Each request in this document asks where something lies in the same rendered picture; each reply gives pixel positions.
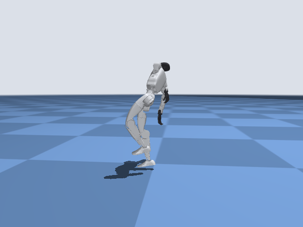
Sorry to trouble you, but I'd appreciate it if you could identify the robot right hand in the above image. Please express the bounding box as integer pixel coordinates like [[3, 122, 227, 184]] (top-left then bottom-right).
[[158, 110, 163, 125]]

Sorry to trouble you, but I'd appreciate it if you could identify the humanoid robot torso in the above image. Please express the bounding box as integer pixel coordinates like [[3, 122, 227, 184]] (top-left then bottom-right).
[[144, 68, 166, 107]]

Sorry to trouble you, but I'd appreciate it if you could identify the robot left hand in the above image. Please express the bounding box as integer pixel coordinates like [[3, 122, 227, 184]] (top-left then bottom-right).
[[163, 89, 169, 103]]

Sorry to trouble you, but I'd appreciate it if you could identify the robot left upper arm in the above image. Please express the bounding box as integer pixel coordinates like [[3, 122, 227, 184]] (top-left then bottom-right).
[[153, 62, 162, 70]]

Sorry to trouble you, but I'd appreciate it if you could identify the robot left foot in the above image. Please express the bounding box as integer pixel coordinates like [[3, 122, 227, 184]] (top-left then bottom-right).
[[132, 146, 151, 155]]

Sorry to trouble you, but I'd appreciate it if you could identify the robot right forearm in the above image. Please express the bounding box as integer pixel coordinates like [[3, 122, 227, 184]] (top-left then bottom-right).
[[159, 99, 165, 113]]

